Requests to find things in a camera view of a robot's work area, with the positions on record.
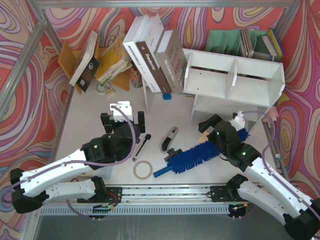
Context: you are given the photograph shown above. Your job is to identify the blue microfiber duster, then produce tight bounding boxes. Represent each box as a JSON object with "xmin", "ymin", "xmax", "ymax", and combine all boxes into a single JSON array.
[{"xmin": 152, "ymin": 128, "xmax": 251, "ymax": 179}]

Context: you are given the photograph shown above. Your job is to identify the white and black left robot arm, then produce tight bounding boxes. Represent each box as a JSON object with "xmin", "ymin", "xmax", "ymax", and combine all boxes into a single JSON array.
[{"xmin": 9, "ymin": 111, "xmax": 146, "ymax": 214}]

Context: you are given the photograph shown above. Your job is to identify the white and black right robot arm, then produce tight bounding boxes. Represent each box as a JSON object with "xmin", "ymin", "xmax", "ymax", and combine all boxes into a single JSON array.
[{"xmin": 198, "ymin": 111, "xmax": 320, "ymax": 240}]

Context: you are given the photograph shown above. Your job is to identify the white wooden bookshelf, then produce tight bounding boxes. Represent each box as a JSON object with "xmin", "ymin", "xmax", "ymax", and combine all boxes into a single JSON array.
[{"xmin": 141, "ymin": 47, "xmax": 286, "ymax": 126}]

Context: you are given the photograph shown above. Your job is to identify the yellow sticky note pad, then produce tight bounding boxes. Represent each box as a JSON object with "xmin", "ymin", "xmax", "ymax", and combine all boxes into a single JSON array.
[{"xmin": 198, "ymin": 131, "xmax": 209, "ymax": 144}]

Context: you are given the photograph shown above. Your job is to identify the beige binder clip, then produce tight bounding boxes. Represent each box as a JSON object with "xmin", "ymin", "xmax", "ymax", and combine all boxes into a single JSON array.
[{"xmin": 104, "ymin": 86, "xmax": 115, "ymax": 96}]

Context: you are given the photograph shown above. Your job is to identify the clear tape roll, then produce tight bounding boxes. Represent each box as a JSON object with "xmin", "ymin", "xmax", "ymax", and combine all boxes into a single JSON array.
[{"xmin": 96, "ymin": 83, "xmax": 110, "ymax": 94}]

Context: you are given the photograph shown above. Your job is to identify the blue pencil sharpener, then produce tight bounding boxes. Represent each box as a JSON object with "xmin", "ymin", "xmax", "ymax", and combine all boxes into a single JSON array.
[{"xmin": 162, "ymin": 93, "xmax": 172, "ymax": 101}]

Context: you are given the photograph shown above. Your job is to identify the black and beige stapler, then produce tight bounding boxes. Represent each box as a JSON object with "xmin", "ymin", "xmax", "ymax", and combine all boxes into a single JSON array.
[{"xmin": 160, "ymin": 127, "xmax": 179, "ymax": 154}]

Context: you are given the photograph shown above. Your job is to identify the beige tape roll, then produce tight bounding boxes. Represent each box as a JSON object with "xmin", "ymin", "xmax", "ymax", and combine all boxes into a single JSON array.
[{"xmin": 133, "ymin": 160, "xmax": 153, "ymax": 180}]

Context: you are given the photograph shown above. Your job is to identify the black binder clip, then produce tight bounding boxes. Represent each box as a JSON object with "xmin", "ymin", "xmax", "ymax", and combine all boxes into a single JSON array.
[{"xmin": 164, "ymin": 148, "xmax": 183, "ymax": 163}]

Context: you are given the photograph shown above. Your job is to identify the beige and grey calculator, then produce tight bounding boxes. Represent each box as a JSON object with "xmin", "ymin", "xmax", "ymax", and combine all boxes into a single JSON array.
[{"xmin": 97, "ymin": 166, "xmax": 113, "ymax": 179}]

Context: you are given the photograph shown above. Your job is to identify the white and black leaning book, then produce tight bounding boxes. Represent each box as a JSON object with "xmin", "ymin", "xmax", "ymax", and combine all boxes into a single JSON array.
[{"xmin": 69, "ymin": 31, "xmax": 100, "ymax": 92}]

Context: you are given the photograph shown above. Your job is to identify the yellow worn paperback stack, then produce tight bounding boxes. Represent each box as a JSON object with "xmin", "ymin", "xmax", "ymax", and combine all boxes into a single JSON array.
[{"xmin": 96, "ymin": 32, "xmax": 132, "ymax": 85}]

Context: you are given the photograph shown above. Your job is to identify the grey Lonely One book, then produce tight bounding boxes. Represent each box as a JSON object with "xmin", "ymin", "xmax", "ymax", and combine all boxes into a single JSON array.
[{"xmin": 155, "ymin": 28, "xmax": 188, "ymax": 94}]

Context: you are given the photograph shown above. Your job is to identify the brown notebooks in organizer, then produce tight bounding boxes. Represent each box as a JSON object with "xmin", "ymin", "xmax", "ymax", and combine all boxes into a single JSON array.
[{"xmin": 240, "ymin": 28, "xmax": 254, "ymax": 58}]

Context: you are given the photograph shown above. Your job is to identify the green desk organizer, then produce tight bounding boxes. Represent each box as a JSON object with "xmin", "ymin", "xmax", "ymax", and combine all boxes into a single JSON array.
[{"xmin": 205, "ymin": 30, "xmax": 274, "ymax": 62}]

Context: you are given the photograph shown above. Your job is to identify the white Mademoiselle book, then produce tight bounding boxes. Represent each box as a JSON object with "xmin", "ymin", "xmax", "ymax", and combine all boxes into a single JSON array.
[{"xmin": 123, "ymin": 15, "xmax": 161, "ymax": 93}]

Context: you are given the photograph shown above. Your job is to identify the brown Fredonia book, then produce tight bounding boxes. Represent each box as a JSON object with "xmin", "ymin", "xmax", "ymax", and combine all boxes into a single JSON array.
[{"xmin": 135, "ymin": 40, "xmax": 172, "ymax": 94}]

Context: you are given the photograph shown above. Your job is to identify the grey and blue book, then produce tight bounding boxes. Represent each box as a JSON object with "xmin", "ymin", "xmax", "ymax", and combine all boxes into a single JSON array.
[{"xmin": 261, "ymin": 28, "xmax": 284, "ymax": 62}]

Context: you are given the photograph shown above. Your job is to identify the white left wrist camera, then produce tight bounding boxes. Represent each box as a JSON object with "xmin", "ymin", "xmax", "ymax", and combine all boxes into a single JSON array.
[{"xmin": 109, "ymin": 100, "xmax": 134, "ymax": 122}]

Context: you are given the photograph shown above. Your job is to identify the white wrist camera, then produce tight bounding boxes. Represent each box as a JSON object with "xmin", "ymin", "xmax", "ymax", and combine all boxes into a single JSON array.
[
  {"xmin": 229, "ymin": 110, "xmax": 246, "ymax": 131},
  {"xmin": 109, "ymin": 100, "xmax": 134, "ymax": 122}
]

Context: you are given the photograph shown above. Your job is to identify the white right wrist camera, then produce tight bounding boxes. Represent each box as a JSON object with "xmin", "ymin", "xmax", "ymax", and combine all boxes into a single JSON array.
[{"xmin": 229, "ymin": 110, "xmax": 246, "ymax": 131}]

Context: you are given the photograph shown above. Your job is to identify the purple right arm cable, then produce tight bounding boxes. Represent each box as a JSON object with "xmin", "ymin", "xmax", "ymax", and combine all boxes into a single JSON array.
[{"xmin": 241, "ymin": 110, "xmax": 317, "ymax": 208}]

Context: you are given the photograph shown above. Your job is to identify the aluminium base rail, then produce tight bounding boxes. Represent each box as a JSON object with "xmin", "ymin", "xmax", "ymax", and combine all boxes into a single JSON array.
[{"xmin": 31, "ymin": 184, "xmax": 305, "ymax": 216}]

